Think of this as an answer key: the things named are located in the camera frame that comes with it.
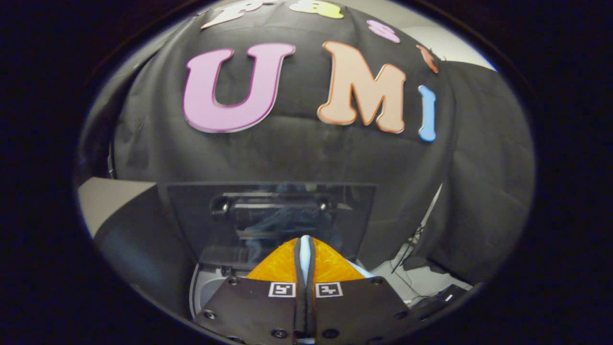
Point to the light blue shirt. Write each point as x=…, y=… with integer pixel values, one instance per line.
x=305, y=256

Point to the grey and beige cabinet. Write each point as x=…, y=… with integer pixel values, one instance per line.
x=115, y=201

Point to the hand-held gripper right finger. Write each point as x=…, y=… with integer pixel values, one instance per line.
x=359, y=311

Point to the black box on floor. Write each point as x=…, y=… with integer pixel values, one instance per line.
x=438, y=301

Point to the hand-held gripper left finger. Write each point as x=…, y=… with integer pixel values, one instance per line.
x=254, y=311

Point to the black backdrop cloth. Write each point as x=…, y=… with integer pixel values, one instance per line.
x=297, y=153

